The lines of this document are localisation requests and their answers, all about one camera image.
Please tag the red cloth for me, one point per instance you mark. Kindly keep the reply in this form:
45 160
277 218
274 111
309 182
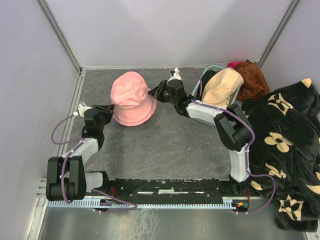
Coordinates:
233 64

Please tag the black floral blanket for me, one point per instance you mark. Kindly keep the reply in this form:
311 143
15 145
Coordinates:
285 156

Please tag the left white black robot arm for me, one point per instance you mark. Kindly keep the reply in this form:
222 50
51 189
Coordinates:
66 178

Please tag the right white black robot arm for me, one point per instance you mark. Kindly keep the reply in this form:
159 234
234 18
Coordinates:
234 130

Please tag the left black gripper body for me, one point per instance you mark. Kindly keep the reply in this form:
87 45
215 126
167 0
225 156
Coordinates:
105 117

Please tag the teal plastic basket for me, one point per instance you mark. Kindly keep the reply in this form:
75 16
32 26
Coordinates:
205 114

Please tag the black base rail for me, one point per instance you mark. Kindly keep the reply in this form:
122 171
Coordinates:
174 191

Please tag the right aluminium corner post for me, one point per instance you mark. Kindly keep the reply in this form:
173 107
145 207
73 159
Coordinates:
278 32

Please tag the light blue cable duct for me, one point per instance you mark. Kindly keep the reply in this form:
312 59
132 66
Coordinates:
103 203

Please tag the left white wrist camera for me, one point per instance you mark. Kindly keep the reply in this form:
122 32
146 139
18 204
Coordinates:
81 109

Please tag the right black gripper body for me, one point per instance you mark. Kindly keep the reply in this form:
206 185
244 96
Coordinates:
165 97

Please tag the brown cloth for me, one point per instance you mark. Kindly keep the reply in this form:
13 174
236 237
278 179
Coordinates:
254 84

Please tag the aluminium corner post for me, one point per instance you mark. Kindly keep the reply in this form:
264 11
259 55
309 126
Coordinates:
278 32
44 6

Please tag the cream bucket hat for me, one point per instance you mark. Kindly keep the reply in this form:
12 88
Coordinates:
221 87

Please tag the left aluminium corner post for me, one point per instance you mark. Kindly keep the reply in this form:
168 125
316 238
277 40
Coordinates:
44 6

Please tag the black cloth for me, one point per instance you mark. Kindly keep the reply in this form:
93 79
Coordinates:
205 79

